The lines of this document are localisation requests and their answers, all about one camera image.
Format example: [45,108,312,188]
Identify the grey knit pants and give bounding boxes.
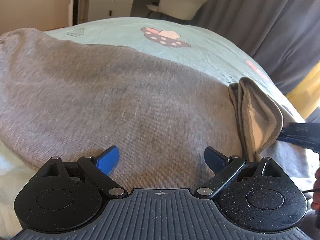
[1,29,309,189]

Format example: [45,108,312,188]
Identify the yellow curtain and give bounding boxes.
[286,62,320,119]

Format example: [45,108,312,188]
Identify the white bedside cabinet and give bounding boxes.
[84,0,134,22]

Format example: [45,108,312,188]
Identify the grey curtain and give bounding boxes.
[193,0,319,94]

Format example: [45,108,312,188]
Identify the person's right hand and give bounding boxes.
[311,168,320,211]

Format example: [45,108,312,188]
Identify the mint patterned bed sheet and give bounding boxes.
[1,17,318,239]

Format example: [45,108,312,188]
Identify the white shell-back chair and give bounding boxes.
[146,0,208,21]

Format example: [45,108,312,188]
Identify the white tall panel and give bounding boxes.
[68,0,79,27]

